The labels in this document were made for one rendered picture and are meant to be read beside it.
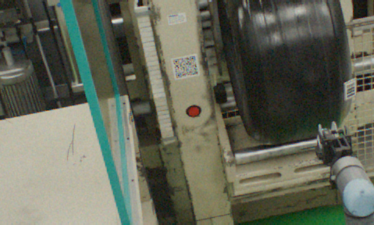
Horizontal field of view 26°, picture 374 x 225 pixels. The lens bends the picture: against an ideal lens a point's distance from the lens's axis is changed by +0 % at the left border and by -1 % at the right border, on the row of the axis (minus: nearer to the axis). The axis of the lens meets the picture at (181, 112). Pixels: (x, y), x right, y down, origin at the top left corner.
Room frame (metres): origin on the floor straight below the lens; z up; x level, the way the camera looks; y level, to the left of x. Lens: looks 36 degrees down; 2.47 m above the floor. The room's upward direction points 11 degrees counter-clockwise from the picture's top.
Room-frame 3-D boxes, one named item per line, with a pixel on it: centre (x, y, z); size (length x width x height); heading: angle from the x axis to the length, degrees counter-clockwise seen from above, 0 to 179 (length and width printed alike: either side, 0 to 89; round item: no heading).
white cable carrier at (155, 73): (1.97, 0.05, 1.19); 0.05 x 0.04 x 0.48; 0
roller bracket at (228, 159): (2.02, -0.11, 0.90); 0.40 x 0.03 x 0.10; 0
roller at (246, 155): (1.88, -0.30, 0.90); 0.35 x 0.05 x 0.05; 90
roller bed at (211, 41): (2.40, -0.07, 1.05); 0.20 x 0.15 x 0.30; 90
